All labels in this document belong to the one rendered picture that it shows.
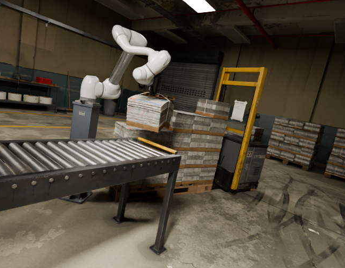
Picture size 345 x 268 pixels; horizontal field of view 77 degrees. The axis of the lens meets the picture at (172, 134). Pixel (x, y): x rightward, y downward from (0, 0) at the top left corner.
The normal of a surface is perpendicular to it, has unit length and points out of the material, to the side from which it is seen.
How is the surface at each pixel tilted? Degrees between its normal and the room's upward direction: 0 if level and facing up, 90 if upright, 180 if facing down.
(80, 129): 90
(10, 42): 90
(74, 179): 90
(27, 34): 90
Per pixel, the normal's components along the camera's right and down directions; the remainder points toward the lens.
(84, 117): -0.08, 0.15
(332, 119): -0.62, 0.00
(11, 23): 0.76, 0.25
